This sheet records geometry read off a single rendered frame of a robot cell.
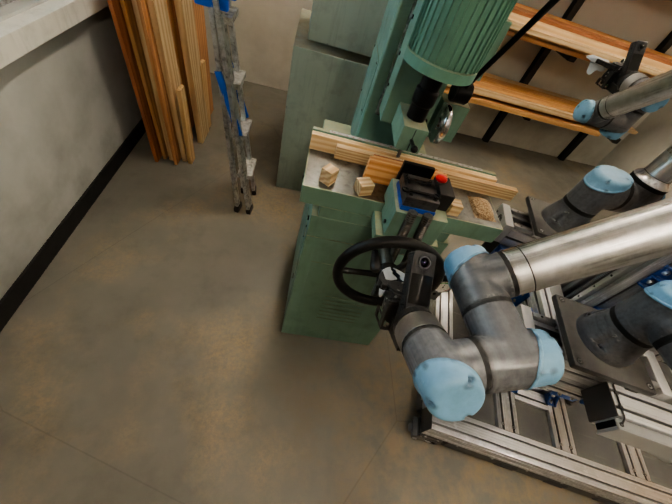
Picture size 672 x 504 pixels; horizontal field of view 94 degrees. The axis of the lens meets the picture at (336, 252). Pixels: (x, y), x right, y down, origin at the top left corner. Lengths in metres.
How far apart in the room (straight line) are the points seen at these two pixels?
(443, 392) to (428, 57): 0.66
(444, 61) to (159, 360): 1.44
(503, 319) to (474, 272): 0.08
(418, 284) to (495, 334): 0.15
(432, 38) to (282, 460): 1.41
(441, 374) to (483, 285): 0.16
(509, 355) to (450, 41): 0.61
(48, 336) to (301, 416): 1.07
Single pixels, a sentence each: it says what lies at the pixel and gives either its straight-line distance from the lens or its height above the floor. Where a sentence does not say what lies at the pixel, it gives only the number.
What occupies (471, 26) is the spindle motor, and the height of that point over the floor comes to 1.31.
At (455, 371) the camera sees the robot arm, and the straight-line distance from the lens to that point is 0.42.
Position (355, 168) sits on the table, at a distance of 0.96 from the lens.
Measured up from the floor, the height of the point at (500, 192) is 0.92.
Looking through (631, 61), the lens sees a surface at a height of 1.27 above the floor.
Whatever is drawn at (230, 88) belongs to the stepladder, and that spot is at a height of 0.74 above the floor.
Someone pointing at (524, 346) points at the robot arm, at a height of 1.11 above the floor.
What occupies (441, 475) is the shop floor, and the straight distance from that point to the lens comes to 1.64.
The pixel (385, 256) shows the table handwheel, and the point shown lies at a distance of 0.85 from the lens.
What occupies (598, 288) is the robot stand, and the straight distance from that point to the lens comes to 1.28.
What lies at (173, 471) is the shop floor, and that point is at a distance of 1.45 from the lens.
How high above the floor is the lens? 1.43
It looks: 48 degrees down
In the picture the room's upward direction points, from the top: 21 degrees clockwise
